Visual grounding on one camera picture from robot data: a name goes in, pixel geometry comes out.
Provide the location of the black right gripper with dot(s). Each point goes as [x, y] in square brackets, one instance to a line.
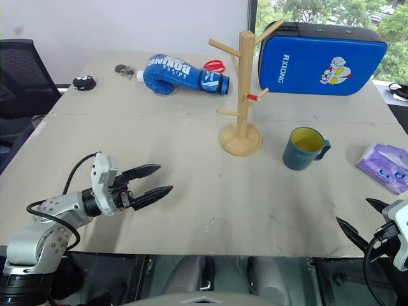
[387, 243]

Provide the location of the white bottle cap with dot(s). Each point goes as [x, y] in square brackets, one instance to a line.
[139, 76]

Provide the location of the wooden mug tree stand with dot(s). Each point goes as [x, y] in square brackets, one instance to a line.
[241, 105]

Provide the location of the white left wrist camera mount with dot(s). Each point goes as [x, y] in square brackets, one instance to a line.
[102, 178]

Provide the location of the black office chair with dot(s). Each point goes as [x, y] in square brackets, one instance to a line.
[22, 83]

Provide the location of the black round device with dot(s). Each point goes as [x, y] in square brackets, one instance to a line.
[83, 82]

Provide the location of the silver robot torso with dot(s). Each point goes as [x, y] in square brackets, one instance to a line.
[204, 299]

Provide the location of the teal mug with yellow inside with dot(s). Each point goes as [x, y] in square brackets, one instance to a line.
[303, 150]

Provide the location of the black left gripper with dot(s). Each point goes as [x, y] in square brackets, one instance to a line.
[121, 195]

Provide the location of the blue boxing glove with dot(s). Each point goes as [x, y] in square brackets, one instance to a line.
[181, 75]

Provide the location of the purple tissue pack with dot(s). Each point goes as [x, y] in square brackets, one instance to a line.
[385, 165]

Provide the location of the black object on side desk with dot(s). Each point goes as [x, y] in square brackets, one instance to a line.
[398, 90]

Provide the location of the blue rectangular kick pad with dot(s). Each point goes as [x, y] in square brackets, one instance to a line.
[318, 63]

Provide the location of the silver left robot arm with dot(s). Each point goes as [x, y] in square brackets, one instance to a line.
[57, 220]

